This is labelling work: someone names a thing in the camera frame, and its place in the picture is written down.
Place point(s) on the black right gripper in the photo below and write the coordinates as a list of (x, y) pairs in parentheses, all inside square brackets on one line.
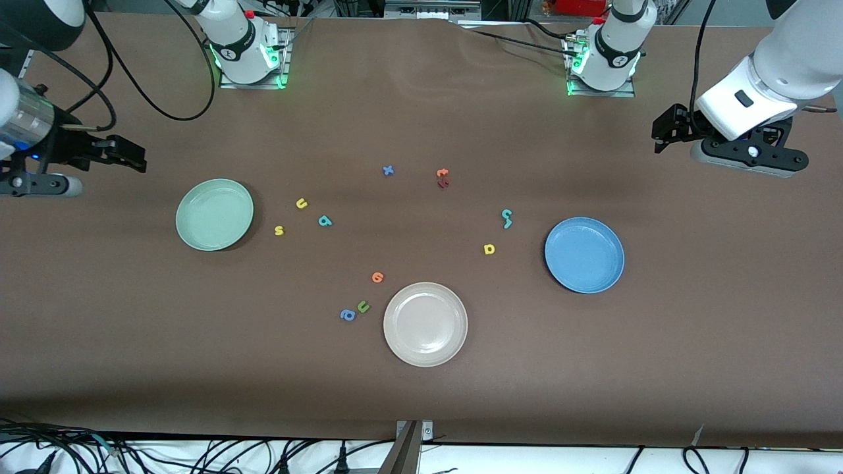
[(66, 146)]

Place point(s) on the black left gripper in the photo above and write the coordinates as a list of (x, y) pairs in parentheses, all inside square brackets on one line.
[(685, 122)]

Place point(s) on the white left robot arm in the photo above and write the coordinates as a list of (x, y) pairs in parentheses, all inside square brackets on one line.
[(797, 59)]

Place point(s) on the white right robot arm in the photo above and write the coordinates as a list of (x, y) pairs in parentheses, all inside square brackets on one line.
[(237, 46)]

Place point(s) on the green plate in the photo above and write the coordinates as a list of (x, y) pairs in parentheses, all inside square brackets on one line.
[(214, 214)]

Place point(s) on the red box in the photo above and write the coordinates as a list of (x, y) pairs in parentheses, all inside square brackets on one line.
[(579, 6)]

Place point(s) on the blue plate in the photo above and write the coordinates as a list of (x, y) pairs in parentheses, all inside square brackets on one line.
[(585, 255)]

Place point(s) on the grey metal box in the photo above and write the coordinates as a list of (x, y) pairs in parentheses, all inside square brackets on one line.
[(431, 8)]

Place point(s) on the blue foam letter a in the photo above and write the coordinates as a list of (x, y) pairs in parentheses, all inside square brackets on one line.
[(348, 316)]

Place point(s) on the beige plate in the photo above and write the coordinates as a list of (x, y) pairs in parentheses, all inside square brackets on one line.
[(425, 324)]

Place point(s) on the brown paper table cover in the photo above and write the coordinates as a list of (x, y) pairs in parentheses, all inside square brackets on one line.
[(421, 395)]

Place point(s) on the black power plug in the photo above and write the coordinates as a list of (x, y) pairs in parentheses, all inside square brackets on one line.
[(342, 461)]

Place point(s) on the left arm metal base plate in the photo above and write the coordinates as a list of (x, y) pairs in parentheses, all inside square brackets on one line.
[(625, 93)]

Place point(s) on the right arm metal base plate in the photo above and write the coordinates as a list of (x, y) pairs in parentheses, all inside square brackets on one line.
[(227, 84)]

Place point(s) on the aluminium profile post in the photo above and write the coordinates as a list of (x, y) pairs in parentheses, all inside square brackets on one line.
[(408, 451)]

